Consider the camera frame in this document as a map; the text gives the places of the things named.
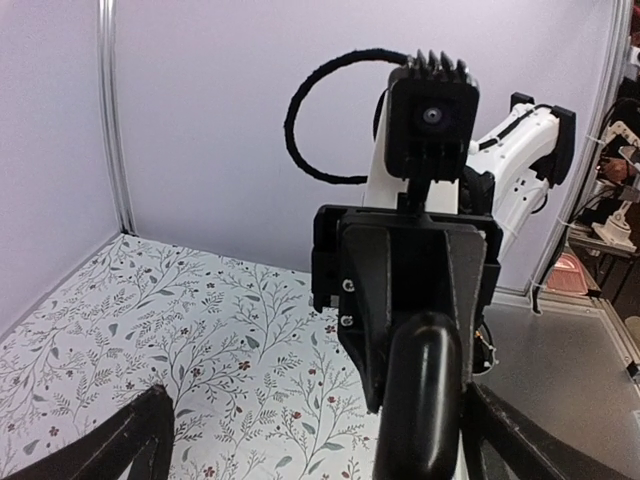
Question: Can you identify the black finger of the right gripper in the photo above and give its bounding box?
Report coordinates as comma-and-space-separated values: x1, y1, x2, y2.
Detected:
338, 223, 392, 414

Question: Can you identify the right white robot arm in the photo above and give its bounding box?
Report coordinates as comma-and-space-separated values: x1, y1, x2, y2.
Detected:
312, 93, 576, 413

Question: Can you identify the black earbud charging case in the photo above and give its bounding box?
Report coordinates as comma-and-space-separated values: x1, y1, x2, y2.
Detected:
372, 312, 462, 479

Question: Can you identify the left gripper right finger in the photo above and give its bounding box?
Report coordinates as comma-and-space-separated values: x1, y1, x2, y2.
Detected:
464, 382, 601, 480

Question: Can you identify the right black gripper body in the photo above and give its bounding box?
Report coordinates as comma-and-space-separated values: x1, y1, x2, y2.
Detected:
312, 205, 501, 344

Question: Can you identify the right aluminium frame post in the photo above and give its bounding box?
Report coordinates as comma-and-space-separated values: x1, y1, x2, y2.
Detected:
97, 0, 136, 235

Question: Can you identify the floral patterned table mat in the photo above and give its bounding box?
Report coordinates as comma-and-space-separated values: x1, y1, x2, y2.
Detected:
1, 235, 378, 479

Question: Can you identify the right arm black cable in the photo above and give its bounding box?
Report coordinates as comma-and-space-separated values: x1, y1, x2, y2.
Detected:
283, 47, 416, 186

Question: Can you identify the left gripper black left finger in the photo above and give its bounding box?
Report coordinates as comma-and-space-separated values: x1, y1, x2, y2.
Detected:
9, 384, 175, 480

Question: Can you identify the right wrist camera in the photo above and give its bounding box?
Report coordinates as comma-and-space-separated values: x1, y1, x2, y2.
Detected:
363, 51, 480, 213

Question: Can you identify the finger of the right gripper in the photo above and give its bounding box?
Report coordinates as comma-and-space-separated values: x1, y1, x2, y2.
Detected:
445, 229, 486, 394

